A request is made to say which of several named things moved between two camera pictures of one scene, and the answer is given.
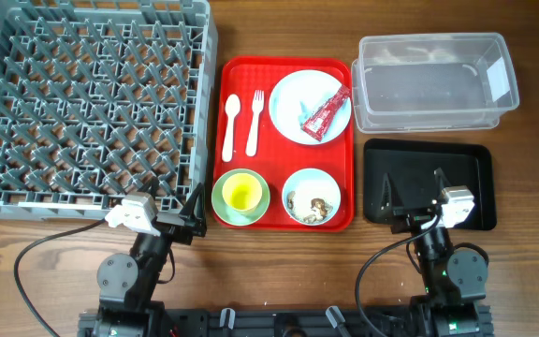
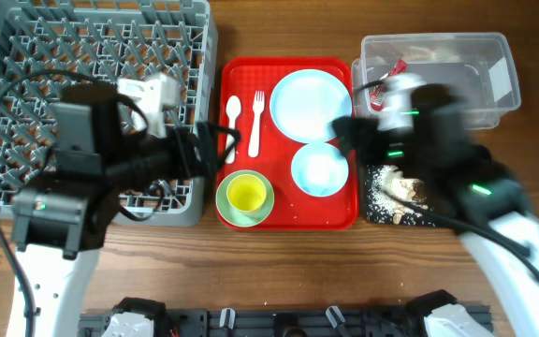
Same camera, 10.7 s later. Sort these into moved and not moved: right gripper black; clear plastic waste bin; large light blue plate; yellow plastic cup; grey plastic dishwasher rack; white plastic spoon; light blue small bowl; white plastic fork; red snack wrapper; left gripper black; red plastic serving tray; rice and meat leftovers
Moved: red snack wrapper; rice and meat leftovers; right gripper black; light blue small bowl; left gripper black
Not moved: yellow plastic cup; grey plastic dishwasher rack; white plastic fork; large light blue plate; clear plastic waste bin; white plastic spoon; red plastic serving tray
